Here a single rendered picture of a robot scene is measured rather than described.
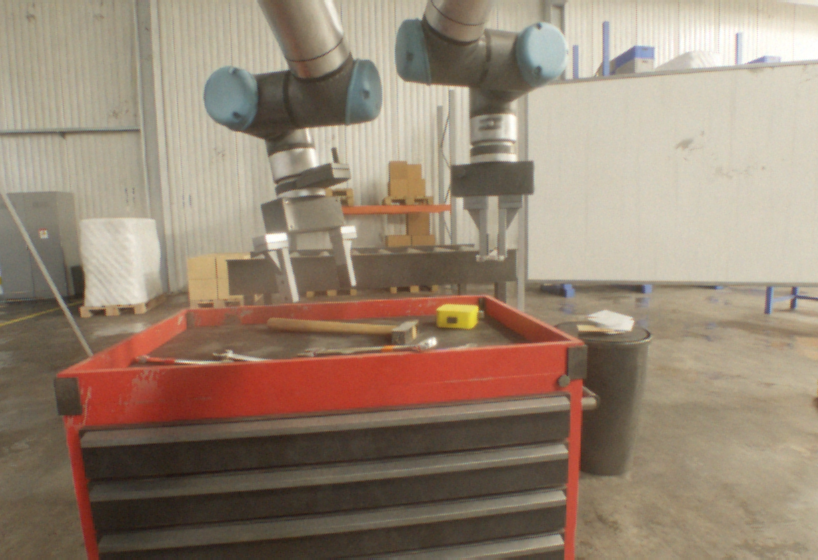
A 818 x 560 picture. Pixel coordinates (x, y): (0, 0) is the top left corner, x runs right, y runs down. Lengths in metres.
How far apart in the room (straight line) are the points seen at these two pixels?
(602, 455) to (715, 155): 1.78
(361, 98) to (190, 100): 8.77
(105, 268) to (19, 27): 5.21
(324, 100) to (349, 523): 0.56
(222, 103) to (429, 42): 0.26
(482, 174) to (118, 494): 0.68
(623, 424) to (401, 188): 6.03
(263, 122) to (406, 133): 8.23
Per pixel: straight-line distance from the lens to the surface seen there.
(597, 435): 2.17
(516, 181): 0.72
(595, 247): 2.87
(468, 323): 0.92
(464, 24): 0.57
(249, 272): 3.66
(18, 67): 10.71
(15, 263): 9.84
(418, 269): 3.69
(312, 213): 0.70
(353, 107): 0.57
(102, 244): 7.20
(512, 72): 0.64
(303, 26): 0.53
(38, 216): 9.56
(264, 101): 0.61
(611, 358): 2.02
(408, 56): 0.60
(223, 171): 8.92
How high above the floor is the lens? 1.12
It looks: 7 degrees down
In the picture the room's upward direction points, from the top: 1 degrees counter-clockwise
